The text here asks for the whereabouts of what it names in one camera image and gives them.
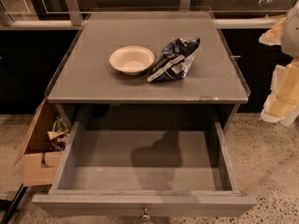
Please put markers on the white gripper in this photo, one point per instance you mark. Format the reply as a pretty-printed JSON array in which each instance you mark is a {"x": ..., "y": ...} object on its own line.
[{"x": 291, "y": 34}]

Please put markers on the blue chip bag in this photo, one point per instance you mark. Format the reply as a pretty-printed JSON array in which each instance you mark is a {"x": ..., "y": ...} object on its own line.
[{"x": 175, "y": 60}]

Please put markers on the grey open top drawer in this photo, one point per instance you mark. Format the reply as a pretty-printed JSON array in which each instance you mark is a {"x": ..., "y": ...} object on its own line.
[{"x": 183, "y": 173}]

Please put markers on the metal drawer knob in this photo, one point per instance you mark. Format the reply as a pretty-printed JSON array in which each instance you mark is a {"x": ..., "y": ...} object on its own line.
[{"x": 145, "y": 214}]

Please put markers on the white paper bowl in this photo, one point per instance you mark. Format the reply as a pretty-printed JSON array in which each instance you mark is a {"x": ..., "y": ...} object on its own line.
[{"x": 131, "y": 60}]

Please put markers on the grey cabinet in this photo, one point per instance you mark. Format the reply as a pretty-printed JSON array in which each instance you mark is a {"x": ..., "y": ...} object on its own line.
[{"x": 113, "y": 46}]

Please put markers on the grey metal railing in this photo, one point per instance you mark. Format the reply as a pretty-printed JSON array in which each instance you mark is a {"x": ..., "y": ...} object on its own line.
[{"x": 229, "y": 14}]

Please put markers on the snack bags in box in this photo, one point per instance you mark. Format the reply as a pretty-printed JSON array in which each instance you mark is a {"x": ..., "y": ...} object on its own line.
[{"x": 59, "y": 134}]

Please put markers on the brown cardboard box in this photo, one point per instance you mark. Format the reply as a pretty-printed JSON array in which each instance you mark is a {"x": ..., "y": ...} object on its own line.
[{"x": 40, "y": 160}]

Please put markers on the black stand leg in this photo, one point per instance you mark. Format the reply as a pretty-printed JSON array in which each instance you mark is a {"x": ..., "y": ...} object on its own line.
[{"x": 9, "y": 207}]

